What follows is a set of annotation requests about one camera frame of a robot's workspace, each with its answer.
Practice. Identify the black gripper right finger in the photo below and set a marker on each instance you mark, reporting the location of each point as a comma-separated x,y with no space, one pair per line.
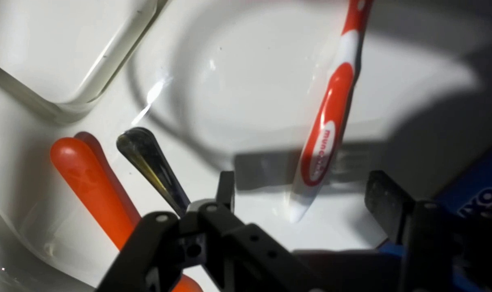
389,204

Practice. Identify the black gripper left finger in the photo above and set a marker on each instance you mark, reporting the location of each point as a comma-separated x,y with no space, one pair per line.
226,189

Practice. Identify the black metal spoon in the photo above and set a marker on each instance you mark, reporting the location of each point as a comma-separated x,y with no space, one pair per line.
142,150

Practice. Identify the blue detergent box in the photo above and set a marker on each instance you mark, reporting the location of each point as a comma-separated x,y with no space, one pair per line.
447,244

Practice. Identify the orange plastic spoon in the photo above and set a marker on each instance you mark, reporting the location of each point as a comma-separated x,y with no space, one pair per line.
83,166

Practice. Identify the white washing machine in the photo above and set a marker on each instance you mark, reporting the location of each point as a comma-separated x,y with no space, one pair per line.
230,87

